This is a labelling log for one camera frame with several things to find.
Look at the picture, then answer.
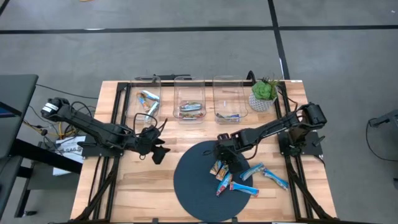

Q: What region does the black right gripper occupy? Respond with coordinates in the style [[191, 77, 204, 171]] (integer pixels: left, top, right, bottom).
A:
[[215, 132, 249, 174]]

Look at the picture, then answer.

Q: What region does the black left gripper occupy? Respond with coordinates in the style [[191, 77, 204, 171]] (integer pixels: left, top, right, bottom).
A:
[[137, 125, 171, 165]]

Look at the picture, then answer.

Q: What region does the green and yellow granola bar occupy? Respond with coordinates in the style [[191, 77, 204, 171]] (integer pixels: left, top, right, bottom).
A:
[[215, 164, 230, 182]]

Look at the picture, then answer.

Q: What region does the orange and green granola bar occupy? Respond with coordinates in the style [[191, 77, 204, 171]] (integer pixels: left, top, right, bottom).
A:
[[209, 160, 223, 176]]

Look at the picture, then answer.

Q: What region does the red and blue granola bar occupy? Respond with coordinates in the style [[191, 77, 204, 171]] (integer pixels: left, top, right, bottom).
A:
[[215, 172, 234, 197]]

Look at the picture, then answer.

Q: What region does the pale purple granola bar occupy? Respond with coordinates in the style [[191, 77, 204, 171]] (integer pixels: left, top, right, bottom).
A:
[[216, 113, 241, 123]]

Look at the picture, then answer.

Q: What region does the red and green granola bar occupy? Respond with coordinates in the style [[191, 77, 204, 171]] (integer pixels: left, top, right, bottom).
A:
[[179, 101, 203, 112], [178, 111, 206, 120]]

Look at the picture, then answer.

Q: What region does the round dark blue woven placemat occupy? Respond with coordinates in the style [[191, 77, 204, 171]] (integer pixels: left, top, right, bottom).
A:
[[173, 140, 253, 222]]

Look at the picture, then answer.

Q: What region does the clear plastic bin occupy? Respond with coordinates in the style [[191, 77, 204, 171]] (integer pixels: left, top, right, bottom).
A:
[[173, 75, 206, 125], [212, 75, 249, 125], [127, 75, 162, 125]]

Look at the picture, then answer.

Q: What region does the succulent in white patterned pot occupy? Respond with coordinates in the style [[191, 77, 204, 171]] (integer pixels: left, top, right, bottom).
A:
[[248, 77, 280, 113]]

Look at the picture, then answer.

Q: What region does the dark grey stand foot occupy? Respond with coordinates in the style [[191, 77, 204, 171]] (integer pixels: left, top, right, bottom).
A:
[[368, 108, 398, 128]]

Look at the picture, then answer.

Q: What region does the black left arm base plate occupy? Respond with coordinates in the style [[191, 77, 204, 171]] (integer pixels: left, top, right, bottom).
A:
[[76, 132, 127, 158]]

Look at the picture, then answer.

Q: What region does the black aluminium rig frame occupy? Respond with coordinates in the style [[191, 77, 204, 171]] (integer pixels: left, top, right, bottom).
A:
[[70, 79, 340, 224]]

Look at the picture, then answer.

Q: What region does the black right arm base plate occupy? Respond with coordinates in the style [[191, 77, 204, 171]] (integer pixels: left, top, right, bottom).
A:
[[278, 130, 326, 157]]

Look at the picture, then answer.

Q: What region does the yellow floor cable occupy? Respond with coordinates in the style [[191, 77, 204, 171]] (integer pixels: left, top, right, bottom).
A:
[[55, 129, 75, 140]]

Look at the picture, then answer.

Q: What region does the black floor cable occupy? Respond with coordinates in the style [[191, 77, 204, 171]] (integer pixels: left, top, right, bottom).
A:
[[35, 83, 100, 100]]

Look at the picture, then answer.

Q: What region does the black desk frame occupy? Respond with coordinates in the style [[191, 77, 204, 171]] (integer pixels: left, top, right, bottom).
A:
[[0, 138, 83, 218]]

